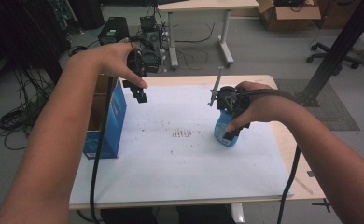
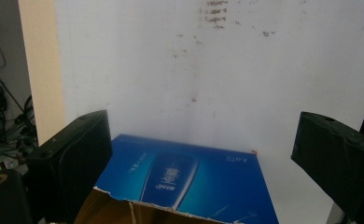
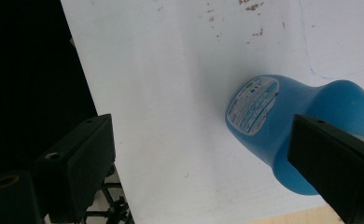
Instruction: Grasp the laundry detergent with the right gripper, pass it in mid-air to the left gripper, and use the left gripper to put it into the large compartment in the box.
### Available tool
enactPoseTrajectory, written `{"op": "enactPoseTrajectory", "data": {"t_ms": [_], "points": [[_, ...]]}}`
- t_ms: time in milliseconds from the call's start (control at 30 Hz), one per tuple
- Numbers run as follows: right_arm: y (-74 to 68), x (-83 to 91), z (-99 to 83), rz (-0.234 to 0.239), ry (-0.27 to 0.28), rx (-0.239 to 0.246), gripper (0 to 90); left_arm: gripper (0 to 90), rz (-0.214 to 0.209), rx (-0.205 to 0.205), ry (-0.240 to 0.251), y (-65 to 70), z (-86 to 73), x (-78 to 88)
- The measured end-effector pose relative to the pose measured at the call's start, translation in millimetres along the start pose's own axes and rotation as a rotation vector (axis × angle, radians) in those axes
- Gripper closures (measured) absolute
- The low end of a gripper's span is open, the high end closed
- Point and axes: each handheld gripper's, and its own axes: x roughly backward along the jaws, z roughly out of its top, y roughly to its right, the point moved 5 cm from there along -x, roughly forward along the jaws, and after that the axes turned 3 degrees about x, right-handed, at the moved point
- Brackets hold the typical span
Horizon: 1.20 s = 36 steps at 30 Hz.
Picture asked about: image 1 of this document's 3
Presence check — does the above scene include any person's right hand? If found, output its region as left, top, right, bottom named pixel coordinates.
left=226, top=80, right=297, bottom=133

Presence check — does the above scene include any left hand-held gripper black cable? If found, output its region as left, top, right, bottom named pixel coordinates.
left=89, top=76, right=115, bottom=224

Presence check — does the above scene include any white desk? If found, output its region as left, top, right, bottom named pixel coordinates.
left=157, top=0, right=260, bottom=70

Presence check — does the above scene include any person's left hand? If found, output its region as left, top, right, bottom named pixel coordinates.
left=77, top=41, right=148, bottom=90

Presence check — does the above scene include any bundle of black floor cables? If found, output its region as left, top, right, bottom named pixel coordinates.
left=0, top=66, right=58, bottom=151

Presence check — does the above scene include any black office chair base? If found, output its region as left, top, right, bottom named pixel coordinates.
left=305, top=41, right=362, bottom=70

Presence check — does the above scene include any black computer tower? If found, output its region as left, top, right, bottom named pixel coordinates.
left=97, top=16, right=131, bottom=47

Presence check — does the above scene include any blue cardboard box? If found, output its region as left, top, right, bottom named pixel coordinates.
left=83, top=74, right=128, bottom=161

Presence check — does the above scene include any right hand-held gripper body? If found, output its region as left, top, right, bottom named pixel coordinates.
left=207, top=65, right=252, bottom=121

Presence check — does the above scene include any black metal stand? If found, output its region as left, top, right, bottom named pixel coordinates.
left=295, top=0, right=364, bottom=107

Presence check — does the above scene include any blue bottle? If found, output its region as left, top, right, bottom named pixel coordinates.
left=214, top=109, right=244, bottom=148

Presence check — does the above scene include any grey floor mat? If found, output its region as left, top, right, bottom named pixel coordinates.
left=274, top=78, right=361, bottom=132

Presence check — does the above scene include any white paper sheet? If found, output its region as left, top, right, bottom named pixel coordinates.
left=69, top=83, right=295, bottom=206

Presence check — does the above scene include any thin black floor cable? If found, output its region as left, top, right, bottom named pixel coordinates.
left=173, top=22, right=217, bottom=45

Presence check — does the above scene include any right hand-held gripper black cable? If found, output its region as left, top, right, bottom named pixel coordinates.
left=247, top=88, right=302, bottom=224

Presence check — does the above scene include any dark curtain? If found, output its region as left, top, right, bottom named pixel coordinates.
left=0, top=0, right=73, bottom=82

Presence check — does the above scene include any white table leg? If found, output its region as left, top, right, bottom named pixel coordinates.
left=231, top=203, right=245, bottom=224

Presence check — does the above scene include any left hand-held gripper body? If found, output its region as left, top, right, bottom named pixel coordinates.
left=127, top=49, right=150, bottom=78

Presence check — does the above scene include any open brown cardboard box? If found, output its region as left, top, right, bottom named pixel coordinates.
left=257, top=0, right=322, bottom=32

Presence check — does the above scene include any open-frame electronics unit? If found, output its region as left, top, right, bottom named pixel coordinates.
left=138, top=15, right=169, bottom=75

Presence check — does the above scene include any hand-held gripper black cable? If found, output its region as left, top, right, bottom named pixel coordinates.
left=247, top=88, right=302, bottom=224
left=89, top=76, right=115, bottom=224

